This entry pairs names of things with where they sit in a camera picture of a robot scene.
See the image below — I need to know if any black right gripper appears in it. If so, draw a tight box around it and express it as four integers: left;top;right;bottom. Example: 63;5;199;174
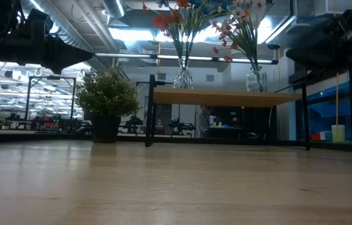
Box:
287;7;352;71

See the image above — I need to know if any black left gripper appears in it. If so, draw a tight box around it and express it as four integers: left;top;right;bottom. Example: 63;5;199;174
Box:
27;9;93;74

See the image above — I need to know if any ribbed glass jar vase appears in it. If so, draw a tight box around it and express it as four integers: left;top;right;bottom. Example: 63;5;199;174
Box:
246;66;269;93

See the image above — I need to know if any orange and white flower bunch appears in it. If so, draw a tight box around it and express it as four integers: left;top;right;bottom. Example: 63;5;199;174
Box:
209;0;269;71

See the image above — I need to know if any red artificial flower bunch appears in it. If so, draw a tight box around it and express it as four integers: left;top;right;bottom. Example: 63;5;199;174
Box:
141;0;192;74

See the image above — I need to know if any swirled bulbous glass vase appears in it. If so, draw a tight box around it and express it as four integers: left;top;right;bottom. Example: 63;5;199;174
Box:
173;57;195;90

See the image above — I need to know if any yellow pole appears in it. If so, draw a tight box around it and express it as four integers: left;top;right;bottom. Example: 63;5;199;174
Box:
334;72;340;126

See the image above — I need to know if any green potted plant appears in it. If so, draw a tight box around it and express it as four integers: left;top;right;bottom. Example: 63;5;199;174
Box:
75;68;141;144

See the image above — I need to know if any LED light bar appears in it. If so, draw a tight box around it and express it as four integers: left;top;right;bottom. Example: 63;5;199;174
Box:
94;52;279;66

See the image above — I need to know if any pale green cup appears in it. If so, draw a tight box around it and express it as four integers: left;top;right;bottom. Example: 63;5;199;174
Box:
331;124;346;143

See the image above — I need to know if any person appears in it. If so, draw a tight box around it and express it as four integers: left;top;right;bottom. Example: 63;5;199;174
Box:
196;104;213;139

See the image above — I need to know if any large silver spiral duct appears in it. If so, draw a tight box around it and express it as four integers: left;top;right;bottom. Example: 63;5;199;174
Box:
21;0;114;73

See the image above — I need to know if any black background station frame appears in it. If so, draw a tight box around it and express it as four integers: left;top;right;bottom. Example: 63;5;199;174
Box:
24;76;77;121

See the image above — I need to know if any silver ceiling duct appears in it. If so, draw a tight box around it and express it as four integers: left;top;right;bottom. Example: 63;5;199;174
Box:
102;0;127;19

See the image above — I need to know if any wooden shelf with black frame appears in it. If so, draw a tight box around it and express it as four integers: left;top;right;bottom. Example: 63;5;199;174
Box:
145;74;311;151

